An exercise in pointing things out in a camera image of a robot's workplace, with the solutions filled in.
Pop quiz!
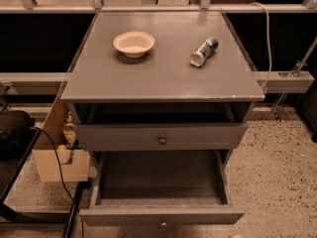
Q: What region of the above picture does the grey drawer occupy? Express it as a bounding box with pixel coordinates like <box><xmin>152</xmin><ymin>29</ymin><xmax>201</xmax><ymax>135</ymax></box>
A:
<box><xmin>76</xmin><ymin>123</ymin><xmax>247</xmax><ymax>152</ymax></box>
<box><xmin>80</xmin><ymin>151</ymin><xmax>244</xmax><ymax>226</ymax></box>

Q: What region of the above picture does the grey top drawer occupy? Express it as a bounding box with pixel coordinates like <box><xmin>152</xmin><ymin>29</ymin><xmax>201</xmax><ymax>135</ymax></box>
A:
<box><xmin>76</xmin><ymin>123</ymin><xmax>247</xmax><ymax>152</ymax></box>

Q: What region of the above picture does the grey wooden drawer cabinet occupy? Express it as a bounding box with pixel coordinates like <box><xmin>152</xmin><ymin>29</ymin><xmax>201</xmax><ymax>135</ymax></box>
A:
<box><xmin>60</xmin><ymin>11</ymin><xmax>266</xmax><ymax>171</ymax></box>

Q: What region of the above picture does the silver blue drink can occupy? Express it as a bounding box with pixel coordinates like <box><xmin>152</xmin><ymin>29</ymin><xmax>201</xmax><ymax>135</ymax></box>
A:
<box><xmin>190</xmin><ymin>37</ymin><xmax>219</xmax><ymax>67</ymax></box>

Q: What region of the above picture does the cardboard box with items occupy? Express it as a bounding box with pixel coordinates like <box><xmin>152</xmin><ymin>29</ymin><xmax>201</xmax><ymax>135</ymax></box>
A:
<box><xmin>32</xmin><ymin>97</ymin><xmax>90</xmax><ymax>182</ymax></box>

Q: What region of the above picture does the black side table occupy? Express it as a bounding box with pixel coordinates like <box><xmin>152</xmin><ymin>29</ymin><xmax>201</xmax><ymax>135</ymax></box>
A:
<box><xmin>0</xmin><ymin>127</ymin><xmax>90</xmax><ymax>238</ymax></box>

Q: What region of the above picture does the black bag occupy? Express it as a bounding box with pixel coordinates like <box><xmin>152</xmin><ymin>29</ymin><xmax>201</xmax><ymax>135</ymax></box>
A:
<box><xmin>0</xmin><ymin>110</ymin><xmax>35</xmax><ymax>140</ymax></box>

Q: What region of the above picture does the metal rail frame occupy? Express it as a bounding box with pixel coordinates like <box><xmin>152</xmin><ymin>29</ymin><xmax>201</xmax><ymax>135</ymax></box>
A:
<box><xmin>0</xmin><ymin>0</ymin><xmax>317</xmax><ymax>96</ymax></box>

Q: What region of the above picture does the black cable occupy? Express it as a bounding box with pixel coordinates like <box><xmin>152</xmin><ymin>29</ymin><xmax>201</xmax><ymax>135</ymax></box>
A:
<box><xmin>30</xmin><ymin>126</ymin><xmax>85</xmax><ymax>238</ymax></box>

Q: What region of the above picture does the white hanging cable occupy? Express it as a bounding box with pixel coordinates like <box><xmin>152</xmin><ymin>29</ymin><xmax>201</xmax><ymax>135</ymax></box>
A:
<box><xmin>251</xmin><ymin>1</ymin><xmax>273</xmax><ymax>89</ymax></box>

